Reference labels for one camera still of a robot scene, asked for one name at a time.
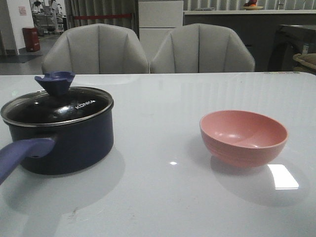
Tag glass pot lid blue knob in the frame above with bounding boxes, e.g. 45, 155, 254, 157
0, 71, 114, 127

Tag pink bowl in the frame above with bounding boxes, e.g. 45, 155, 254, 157
199, 110, 288, 167

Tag dark kitchen counter cabinet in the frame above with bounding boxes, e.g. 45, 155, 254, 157
184, 10, 316, 72

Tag fruit plate on counter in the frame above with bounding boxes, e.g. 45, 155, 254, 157
242, 0, 263, 10

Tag red trash bin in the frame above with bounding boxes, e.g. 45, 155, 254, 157
22, 27, 40, 52

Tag white refrigerator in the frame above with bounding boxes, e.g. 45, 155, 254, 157
138, 0, 183, 60

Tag left grey upholstered chair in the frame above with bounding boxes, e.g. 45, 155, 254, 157
41, 23, 150, 74

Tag grey pleated curtain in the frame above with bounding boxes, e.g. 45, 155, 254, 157
65, 0, 139, 36

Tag beige sofa cushion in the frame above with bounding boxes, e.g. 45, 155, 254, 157
293, 53, 316, 75

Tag dark blue saucepan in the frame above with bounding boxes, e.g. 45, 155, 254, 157
0, 103, 114, 182

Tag grey upholstered chair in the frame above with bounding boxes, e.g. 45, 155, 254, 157
41, 23, 150, 74
151, 23, 255, 74

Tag right grey upholstered chair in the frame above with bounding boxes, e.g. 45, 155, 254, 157
151, 23, 255, 74

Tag red belt barrier stanchion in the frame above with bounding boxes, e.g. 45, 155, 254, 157
71, 13, 137, 30

